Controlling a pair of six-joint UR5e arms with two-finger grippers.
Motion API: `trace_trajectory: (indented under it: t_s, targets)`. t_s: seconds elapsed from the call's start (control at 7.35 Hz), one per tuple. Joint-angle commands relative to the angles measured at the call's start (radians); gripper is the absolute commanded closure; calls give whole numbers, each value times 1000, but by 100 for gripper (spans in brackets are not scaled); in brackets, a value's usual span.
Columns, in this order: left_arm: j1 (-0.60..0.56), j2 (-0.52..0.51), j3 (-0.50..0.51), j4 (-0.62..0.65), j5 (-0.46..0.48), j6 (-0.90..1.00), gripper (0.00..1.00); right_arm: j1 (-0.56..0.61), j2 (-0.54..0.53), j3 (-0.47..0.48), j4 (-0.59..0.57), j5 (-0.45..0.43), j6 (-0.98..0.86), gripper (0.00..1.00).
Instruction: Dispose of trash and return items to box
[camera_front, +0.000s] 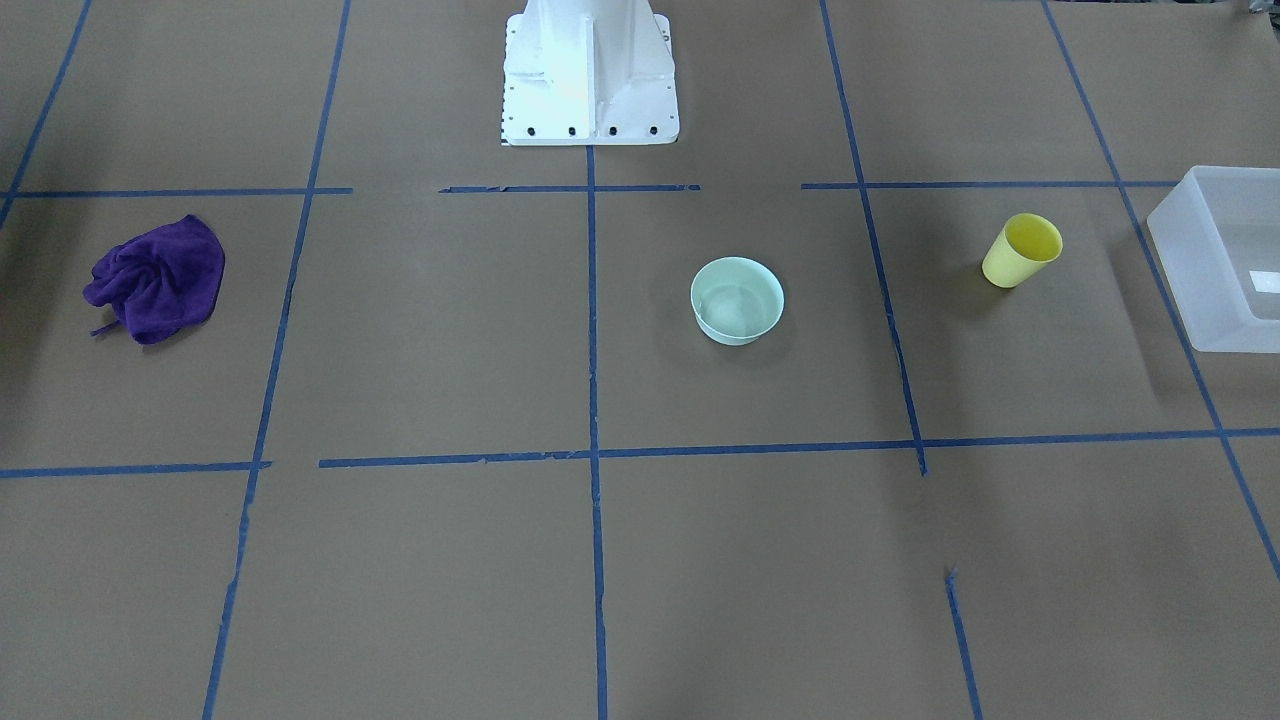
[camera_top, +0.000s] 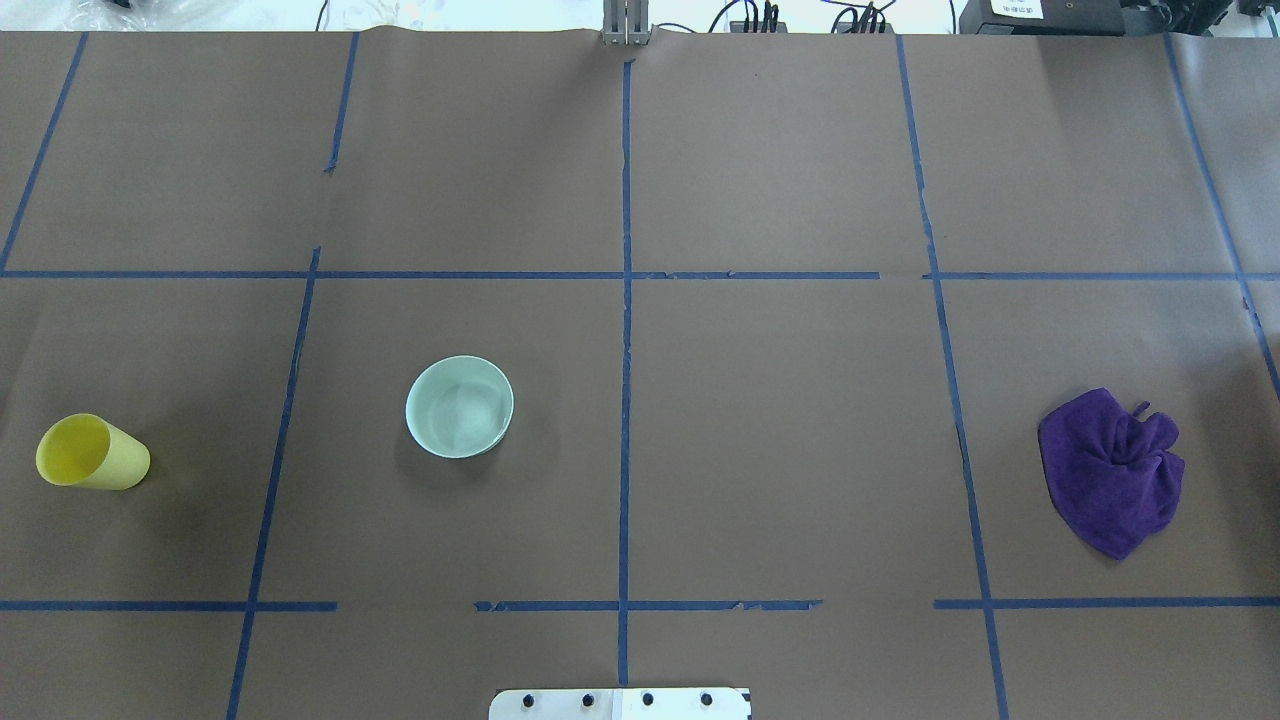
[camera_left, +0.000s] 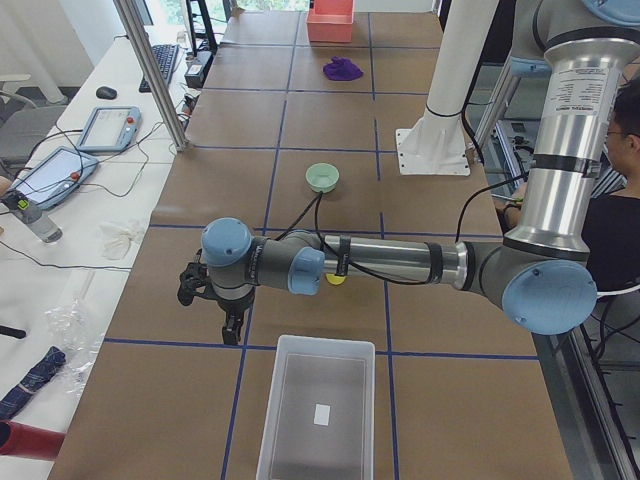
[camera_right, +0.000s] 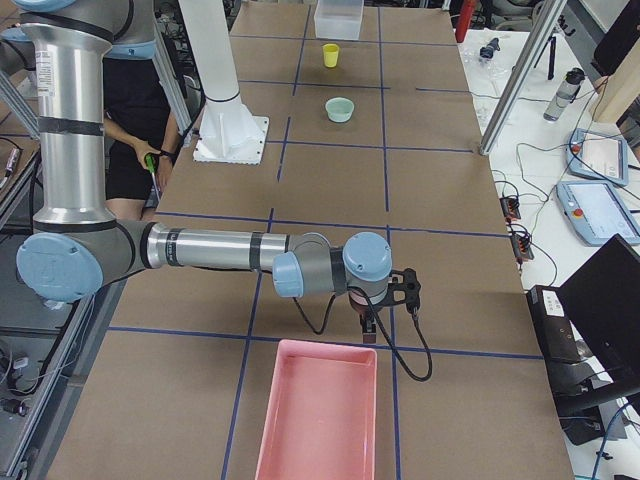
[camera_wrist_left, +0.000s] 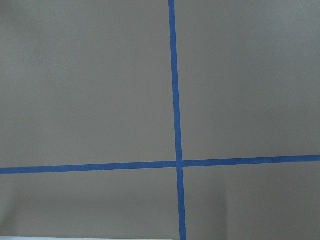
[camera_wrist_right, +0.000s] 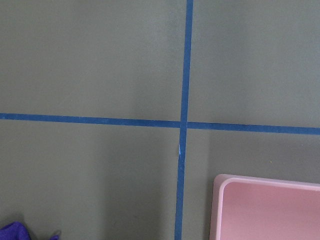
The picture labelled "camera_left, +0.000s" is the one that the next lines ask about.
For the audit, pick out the clear plastic bin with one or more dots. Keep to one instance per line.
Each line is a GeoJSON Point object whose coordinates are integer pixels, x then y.
{"type": "Point", "coordinates": [320, 414]}

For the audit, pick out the crumpled clear plastic wrap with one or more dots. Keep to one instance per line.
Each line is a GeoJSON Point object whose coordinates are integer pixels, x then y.
{"type": "Point", "coordinates": [77, 332]}

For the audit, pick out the yellow plastic cup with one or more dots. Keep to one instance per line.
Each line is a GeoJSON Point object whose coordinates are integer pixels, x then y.
{"type": "Point", "coordinates": [334, 279]}

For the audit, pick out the aluminium frame post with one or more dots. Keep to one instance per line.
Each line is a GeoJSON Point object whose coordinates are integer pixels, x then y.
{"type": "Point", "coordinates": [138, 37]}

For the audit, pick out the mint green bowl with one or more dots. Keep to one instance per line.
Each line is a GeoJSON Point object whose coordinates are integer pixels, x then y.
{"type": "Point", "coordinates": [322, 177]}

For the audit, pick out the black keyboard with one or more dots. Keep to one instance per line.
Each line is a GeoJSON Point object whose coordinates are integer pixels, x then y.
{"type": "Point", "coordinates": [166, 56]}

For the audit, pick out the purple cloth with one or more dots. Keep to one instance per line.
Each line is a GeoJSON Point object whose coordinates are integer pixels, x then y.
{"type": "Point", "coordinates": [342, 69]}

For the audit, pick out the teach pendant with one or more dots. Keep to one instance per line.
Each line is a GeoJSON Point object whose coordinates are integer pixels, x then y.
{"type": "Point", "coordinates": [49, 183]}
{"type": "Point", "coordinates": [109, 130]}

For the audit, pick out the clear water bottle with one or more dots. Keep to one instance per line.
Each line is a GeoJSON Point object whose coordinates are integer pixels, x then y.
{"type": "Point", "coordinates": [32, 216]}

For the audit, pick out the far teach pendant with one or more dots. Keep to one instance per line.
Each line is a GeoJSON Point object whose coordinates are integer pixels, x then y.
{"type": "Point", "coordinates": [109, 130]}

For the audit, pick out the pink plastic bin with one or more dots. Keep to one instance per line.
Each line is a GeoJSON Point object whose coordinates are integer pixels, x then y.
{"type": "Point", "coordinates": [330, 21]}

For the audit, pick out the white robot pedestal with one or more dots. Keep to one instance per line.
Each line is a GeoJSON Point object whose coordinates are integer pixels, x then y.
{"type": "Point", "coordinates": [435, 145]}

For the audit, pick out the near teach pendant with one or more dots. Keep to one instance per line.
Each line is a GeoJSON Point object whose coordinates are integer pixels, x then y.
{"type": "Point", "coordinates": [49, 183]}

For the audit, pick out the black electronics box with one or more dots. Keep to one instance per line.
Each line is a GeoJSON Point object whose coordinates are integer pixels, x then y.
{"type": "Point", "coordinates": [197, 69]}

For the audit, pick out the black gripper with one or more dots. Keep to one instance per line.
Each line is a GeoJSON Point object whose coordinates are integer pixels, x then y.
{"type": "Point", "coordinates": [232, 310]}

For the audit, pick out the red cylinder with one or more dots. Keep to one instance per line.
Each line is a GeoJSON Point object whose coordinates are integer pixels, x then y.
{"type": "Point", "coordinates": [25, 441]}

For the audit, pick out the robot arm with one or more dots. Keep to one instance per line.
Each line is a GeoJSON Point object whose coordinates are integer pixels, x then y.
{"type": "Point", "coordinates": [537, 274]}

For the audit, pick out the seated person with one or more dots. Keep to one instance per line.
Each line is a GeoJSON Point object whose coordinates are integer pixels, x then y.
{"type": "Point", "coordinates": [611, 226]}

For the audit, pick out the folded blue umbrella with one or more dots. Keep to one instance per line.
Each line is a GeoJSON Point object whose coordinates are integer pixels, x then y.
{"type": "Point", "coordinates": [34, 380]}

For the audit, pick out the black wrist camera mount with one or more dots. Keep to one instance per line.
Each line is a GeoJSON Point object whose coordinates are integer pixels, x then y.
{"type": "Point", "coordinates": [194, 282]}

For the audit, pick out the black computer mouse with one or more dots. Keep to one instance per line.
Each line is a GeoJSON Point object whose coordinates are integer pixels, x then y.
{"type": "Point", "coordinates": [106, 93]}

